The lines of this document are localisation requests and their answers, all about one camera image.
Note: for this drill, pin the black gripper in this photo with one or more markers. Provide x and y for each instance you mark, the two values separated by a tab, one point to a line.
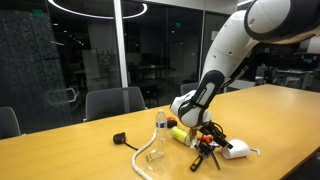
218	136

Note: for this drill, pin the yellow soap bottle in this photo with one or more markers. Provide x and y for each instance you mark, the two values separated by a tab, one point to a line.
181	135

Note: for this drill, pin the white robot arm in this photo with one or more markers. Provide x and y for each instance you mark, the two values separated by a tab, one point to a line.
265	21

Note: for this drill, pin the clear plastic water bottle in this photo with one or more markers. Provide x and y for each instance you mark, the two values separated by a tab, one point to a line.
161	125

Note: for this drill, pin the black thin stick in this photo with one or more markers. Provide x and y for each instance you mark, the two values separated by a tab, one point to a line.
216	161

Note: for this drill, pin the black orange small object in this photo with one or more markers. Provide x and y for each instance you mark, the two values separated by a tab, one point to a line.
171	122

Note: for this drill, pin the grey office chair right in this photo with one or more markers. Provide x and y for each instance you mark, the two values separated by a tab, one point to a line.
185	88

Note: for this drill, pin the grey office chair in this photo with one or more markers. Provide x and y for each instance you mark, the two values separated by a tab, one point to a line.
185	88
9	126
112	102

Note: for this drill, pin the clear glass cup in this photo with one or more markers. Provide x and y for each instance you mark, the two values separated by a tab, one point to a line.
155	160

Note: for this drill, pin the black tape measure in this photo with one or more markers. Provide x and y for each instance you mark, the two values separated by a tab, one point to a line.
120	138

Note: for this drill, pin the grey office chair middle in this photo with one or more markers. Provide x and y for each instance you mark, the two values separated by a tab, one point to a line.
112	102

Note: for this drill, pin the grey office chair left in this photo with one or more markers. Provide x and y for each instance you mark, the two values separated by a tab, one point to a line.
9	126

